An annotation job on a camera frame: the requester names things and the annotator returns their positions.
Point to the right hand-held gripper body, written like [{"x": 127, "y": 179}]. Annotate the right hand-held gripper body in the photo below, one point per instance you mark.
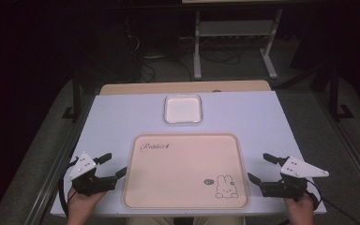
[{"x": 289, "y": 187}]

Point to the metal floor rail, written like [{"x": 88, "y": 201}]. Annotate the metal floor rail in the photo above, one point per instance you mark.
[
  {"x": 350, "y": 146},
  {"x": 53, "y": 175}
]

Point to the black metal stand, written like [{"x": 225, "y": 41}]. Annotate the black metal stand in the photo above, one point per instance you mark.
[
  {"x": 335, "y": 93},
  {"x": 76, "y": 93}
]

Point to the person's left hand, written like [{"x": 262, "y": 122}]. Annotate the person's left hand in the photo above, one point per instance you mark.
[{"x": 81, "y": 207}]

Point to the person's right hand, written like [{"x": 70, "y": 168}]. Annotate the person's right hand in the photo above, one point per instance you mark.
[{"x": 301, "y": 212}]

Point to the pink tray with rabbit print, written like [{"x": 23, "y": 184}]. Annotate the pink tray with rabbit print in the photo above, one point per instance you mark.
[{"x": 181, "y": 175}]

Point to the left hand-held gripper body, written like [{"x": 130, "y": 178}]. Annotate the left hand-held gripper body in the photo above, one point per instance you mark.
[{"x": 89, "y": 184}]

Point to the white metal stand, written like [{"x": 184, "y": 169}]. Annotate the white metal stand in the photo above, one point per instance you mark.
[{"x": 234, "y": 28}]

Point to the white square dish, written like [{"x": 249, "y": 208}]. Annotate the white square dish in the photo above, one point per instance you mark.
[{"x": 182, "y": 108}]

